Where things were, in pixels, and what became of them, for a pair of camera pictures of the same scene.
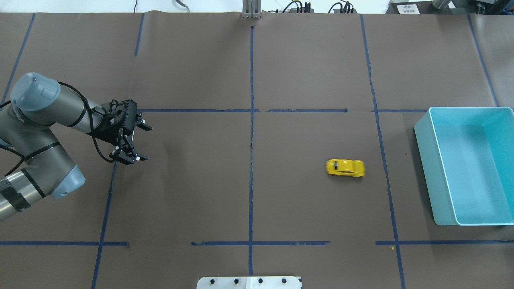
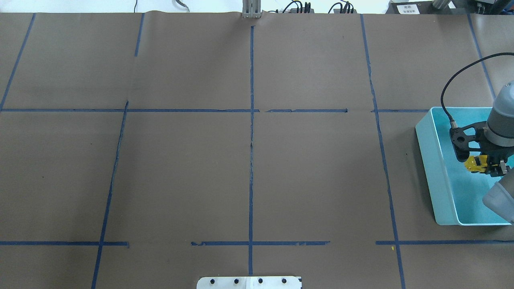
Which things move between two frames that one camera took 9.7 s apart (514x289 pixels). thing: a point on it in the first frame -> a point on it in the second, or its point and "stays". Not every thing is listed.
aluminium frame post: x=251 y=9 stays
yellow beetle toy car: x=345 y=167 -> x=476 y=164
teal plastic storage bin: x=467 y=154 stays
